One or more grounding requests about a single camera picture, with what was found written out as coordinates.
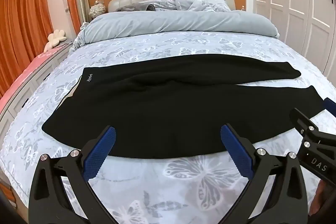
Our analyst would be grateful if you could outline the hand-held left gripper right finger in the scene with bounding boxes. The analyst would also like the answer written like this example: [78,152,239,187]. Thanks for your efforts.
[220,123,308,224]

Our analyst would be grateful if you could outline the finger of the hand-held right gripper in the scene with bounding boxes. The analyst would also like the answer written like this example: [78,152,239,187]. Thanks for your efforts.
[323,97,336,116]
[289,108,321,141]

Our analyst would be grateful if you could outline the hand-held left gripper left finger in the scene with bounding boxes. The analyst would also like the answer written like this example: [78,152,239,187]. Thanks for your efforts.
[28,126,117,224]

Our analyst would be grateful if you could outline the black pants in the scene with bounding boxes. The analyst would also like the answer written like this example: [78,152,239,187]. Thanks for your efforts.
[42,54,326,159]

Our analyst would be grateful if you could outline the person's right hand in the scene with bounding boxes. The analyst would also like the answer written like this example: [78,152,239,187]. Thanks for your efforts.
[310,181,327,214]

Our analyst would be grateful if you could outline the bed with butterfly print sheet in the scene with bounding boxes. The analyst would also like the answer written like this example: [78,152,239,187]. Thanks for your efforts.
[0,29,336,224]

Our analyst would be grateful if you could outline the white drawer bench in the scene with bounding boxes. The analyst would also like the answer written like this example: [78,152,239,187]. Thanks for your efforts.
[0,43,74,140]

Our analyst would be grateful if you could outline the white wardrobe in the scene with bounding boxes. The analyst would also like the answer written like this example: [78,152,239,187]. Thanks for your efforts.
[246,0,336,83]

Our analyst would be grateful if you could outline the pink bench mat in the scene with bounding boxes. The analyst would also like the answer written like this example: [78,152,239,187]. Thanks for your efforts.
[0,42,69,109]

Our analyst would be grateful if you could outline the white flower-shaped cushion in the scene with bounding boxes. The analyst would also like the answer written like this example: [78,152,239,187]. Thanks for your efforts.
[43,29,68,53]

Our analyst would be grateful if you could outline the white flower bouquet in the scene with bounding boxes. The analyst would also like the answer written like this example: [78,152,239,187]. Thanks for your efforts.
[89,2,107,21]

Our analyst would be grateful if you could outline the wide orange curtain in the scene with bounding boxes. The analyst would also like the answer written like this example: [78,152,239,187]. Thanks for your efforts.
[0,0,56,98]

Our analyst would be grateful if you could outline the grey-blue duvet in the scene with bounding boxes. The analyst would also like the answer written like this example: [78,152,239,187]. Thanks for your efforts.
[71,9,279,51]

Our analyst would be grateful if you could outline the grey-blue butterfly print pillow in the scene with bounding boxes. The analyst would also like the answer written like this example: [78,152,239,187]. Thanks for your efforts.
[119,0,179,12]
[173,0,233,12]

